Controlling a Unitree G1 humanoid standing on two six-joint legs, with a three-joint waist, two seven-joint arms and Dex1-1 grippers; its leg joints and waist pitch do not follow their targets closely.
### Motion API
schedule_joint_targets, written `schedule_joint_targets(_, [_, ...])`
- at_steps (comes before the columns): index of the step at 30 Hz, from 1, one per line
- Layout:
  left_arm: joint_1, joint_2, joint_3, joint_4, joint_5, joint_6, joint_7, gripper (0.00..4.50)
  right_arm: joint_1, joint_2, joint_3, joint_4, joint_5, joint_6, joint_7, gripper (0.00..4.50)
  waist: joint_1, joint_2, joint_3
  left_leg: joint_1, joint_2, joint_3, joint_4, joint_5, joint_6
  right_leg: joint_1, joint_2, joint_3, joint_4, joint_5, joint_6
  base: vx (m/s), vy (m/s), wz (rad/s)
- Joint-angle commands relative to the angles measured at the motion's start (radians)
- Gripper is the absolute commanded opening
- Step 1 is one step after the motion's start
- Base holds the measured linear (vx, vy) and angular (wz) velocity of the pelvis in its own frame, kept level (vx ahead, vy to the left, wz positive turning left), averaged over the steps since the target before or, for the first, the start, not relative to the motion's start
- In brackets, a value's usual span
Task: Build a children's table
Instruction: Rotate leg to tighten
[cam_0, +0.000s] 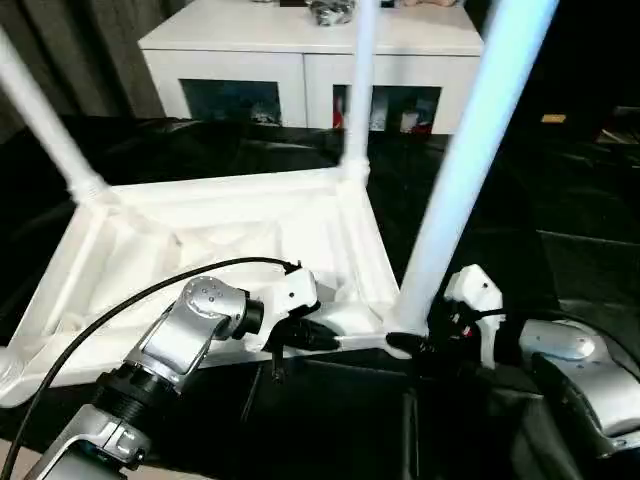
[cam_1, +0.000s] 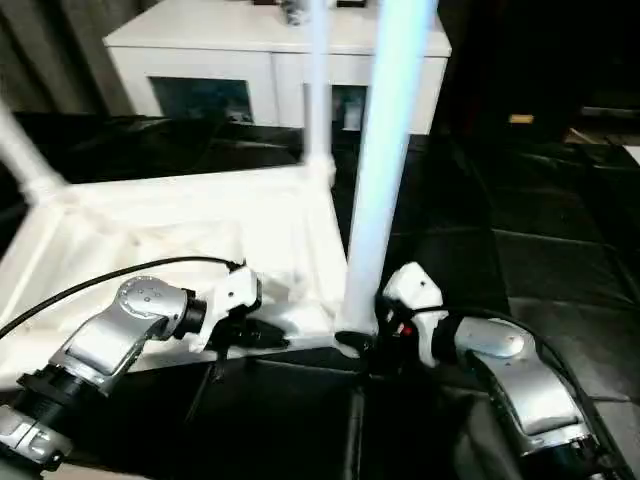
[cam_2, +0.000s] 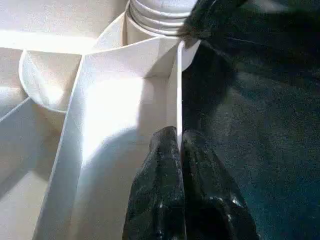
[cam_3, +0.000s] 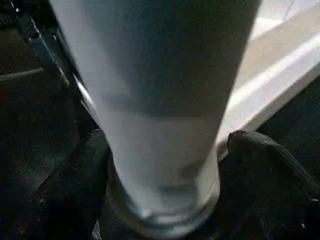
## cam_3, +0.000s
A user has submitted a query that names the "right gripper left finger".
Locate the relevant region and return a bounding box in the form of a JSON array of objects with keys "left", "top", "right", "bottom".
[{"left": 32, "top": 128, "right": 113, "bottom": 240}]

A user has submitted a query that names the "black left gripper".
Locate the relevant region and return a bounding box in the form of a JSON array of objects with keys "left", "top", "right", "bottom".
[{"left": 0, "top": 0, "right": 71, "bottom": 86}]

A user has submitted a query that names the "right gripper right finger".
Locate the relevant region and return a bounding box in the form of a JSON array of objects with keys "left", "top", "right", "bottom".
[{"left": 212, "top": 129, "right": 320, "bottom": 240}]

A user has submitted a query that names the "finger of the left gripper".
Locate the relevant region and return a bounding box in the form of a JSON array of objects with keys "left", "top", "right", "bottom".
[{"left": 44, "top": 29, "right": 98, "bottom": 141}]

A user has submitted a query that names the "white plastic table leg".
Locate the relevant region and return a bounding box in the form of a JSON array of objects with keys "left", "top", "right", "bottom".
[{"left": 48, "top": 0, "right": 262, "bottom": 236}]

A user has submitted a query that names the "white plastic table top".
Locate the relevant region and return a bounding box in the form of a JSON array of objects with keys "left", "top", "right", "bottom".
[{"left": 72, "top": 0, "right": 320, "bottom": 162}]

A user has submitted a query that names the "black work mat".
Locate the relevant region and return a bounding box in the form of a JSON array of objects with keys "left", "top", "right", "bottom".
[{"left": 0, "top": 29, "right": 320, "bottom": 240}]

